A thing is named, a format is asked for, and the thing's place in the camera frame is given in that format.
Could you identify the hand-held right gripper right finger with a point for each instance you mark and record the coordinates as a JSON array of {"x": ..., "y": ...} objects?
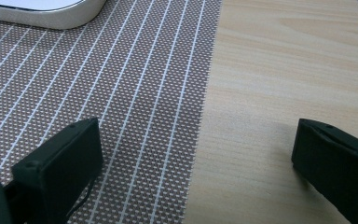
[{"x": 338, "y": 168}]

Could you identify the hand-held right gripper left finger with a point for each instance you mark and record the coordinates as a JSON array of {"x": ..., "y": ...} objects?
[{"x": 59, "y": 168}]

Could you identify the brown striped woven placemat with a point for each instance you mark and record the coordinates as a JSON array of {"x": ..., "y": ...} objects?
[{"x": 112, "y": 93}]

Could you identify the white rectangular tray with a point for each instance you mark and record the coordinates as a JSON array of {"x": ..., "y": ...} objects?
[{"x": 43, "y": 14}]

